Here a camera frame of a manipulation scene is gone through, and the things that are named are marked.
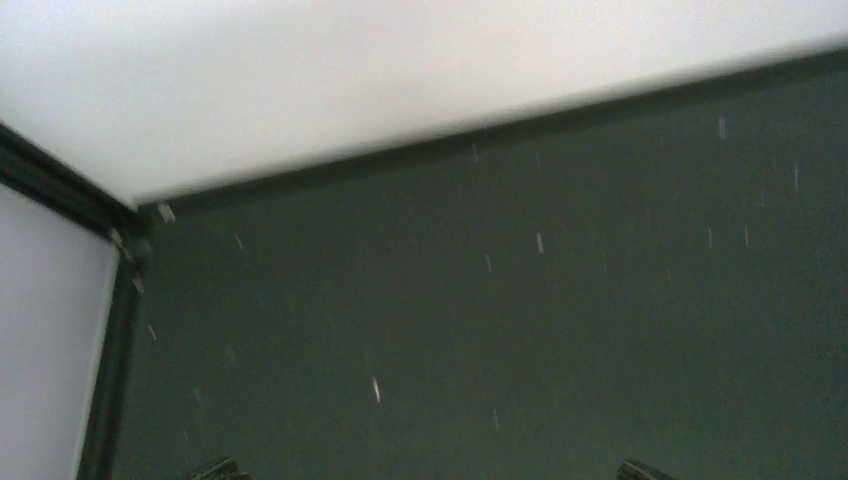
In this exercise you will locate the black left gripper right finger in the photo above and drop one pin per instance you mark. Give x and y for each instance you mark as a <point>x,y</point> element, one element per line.
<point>635,470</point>

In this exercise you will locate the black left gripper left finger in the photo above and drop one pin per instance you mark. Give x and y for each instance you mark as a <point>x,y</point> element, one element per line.
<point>226,468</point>

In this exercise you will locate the black enclosure frame post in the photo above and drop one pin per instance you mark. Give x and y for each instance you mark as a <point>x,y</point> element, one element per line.
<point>71,261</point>

